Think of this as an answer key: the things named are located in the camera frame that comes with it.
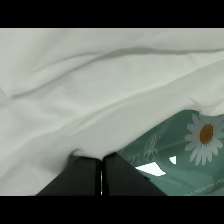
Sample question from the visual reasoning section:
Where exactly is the white shirt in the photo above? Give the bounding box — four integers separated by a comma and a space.
0, 27, 224, 197

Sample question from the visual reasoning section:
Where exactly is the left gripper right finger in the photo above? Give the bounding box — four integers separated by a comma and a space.
102, 151, 167, 197

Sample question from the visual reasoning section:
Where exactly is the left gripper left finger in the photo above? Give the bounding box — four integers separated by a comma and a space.
35, 155, 102, 197

